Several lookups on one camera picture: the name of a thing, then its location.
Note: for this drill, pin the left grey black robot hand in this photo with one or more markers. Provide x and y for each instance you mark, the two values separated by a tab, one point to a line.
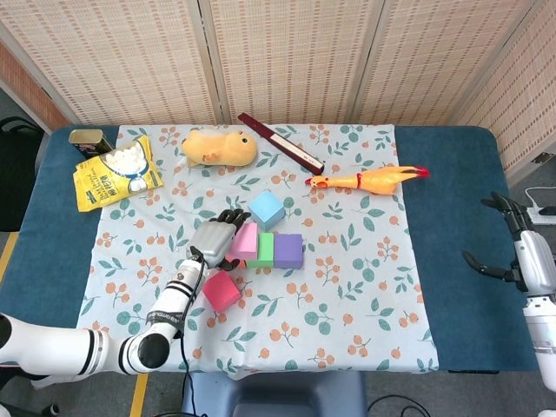
210	241

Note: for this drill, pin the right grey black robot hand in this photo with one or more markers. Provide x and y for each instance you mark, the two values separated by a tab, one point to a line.
536	256

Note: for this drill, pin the light pink foam cube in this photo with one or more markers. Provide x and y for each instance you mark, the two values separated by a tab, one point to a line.
245	241

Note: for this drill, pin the green foam cube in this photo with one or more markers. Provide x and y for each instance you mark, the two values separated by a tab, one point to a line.
265	248

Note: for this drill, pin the light blue foam cube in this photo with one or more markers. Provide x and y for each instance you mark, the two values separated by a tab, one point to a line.
266	210

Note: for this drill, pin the purple foam cube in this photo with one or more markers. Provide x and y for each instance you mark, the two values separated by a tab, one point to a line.
288	251

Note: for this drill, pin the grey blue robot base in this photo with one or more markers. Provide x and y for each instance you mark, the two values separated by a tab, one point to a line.
273	395

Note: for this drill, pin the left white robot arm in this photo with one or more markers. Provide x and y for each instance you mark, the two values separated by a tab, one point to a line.
169	299

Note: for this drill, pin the white power strip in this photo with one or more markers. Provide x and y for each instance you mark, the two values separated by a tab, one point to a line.
545	219

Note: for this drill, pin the magenta foam cube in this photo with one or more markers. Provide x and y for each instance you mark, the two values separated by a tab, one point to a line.
221	291

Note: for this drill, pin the blue felt table cover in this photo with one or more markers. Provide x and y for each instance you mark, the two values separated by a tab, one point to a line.
456	304

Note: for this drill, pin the yellow plush animal toy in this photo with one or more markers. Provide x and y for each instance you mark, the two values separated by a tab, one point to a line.
221	147

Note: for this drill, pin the yellow marshmallow snack bag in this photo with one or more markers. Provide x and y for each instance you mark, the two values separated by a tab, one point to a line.
108	178

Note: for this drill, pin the dark red folded fan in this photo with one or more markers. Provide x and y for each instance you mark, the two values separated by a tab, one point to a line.
278	141

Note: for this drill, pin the floral print tablecloth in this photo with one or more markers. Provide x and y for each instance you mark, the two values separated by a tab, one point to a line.
304	339

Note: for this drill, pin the olive metal tin can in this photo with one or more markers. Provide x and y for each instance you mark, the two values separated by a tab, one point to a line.
89	141

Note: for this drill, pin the yellow rubber chicken toy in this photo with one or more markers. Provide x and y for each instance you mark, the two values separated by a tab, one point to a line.
378	179

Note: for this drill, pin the beige woven folding screen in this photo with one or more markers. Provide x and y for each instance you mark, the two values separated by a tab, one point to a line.
282	56

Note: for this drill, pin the black chair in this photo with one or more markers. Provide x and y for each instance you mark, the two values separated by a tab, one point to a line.
17	174

